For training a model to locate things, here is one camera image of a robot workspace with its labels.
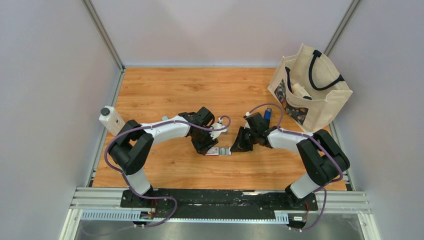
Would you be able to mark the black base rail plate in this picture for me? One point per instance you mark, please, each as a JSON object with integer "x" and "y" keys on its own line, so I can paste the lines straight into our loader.
{"x": 222, "y": 204}

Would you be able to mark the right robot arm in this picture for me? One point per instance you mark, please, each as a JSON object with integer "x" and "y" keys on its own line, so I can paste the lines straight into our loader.
{"x": 322, "y": 157}

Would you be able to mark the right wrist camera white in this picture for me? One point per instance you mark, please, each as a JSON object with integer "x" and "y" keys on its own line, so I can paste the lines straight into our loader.
{"x": 247, "y": 119}

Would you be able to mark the white item inside bag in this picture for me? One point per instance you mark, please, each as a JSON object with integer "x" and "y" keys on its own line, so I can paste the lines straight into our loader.
{"x": 301, "y": 92}

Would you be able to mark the white bottle black cap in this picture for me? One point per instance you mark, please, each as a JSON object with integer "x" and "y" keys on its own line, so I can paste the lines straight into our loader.
{"x": 111, "y": 120}

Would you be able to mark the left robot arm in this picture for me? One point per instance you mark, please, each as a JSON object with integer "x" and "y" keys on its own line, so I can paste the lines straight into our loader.
{"x": 130, "y": 148}

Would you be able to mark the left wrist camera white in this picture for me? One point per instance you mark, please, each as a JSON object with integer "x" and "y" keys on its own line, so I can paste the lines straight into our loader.
{"x": 218, "y": 128}

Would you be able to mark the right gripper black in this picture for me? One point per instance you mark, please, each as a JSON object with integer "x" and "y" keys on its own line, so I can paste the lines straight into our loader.
{"x": 239, "y": 145}

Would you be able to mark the red white staple box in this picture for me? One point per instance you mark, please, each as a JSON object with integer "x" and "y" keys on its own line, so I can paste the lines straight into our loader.
{"x": 219, "y": 151}

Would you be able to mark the canvas tote bag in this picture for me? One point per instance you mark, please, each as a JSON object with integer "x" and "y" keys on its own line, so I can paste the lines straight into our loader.
{"x": 313, "y": 70}

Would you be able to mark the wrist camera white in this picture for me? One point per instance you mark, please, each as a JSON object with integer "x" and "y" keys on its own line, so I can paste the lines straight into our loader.
{"x": 218, "y": 128}
{"x": 247, "y": 119}

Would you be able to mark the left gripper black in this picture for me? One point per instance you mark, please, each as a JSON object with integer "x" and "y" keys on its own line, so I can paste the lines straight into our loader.
{"x": 203, "y": 148}

